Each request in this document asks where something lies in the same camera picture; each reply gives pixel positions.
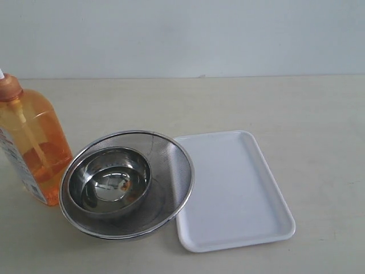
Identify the orange pump soap bottle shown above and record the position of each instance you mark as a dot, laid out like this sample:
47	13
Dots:
33	140

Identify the white rectangular plastic tray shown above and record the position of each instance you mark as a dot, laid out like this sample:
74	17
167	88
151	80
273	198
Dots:
235	201

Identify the small stainless steel bowl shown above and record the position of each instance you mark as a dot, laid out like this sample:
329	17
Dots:
109	183

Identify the steel mesh colander basket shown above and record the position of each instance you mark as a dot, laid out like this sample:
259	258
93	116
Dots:
172	183

